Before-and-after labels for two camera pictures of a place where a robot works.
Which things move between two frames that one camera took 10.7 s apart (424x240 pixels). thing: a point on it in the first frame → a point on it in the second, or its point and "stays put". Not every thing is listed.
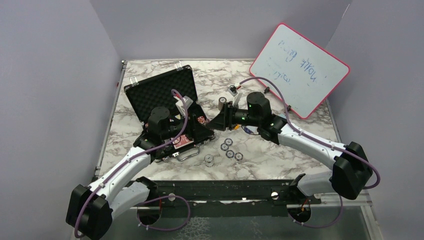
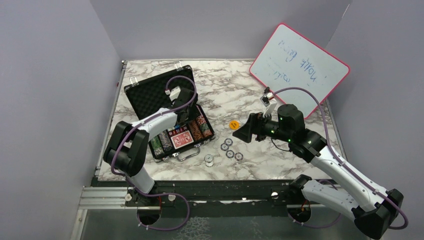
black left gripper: (197, 132) → (189, 118)
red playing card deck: (182, 140) stays put
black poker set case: (175, 91) stays put
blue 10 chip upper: (228, 141) stays put
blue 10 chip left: (224, 147) stays put
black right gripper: (223, 120) → (253, 125)
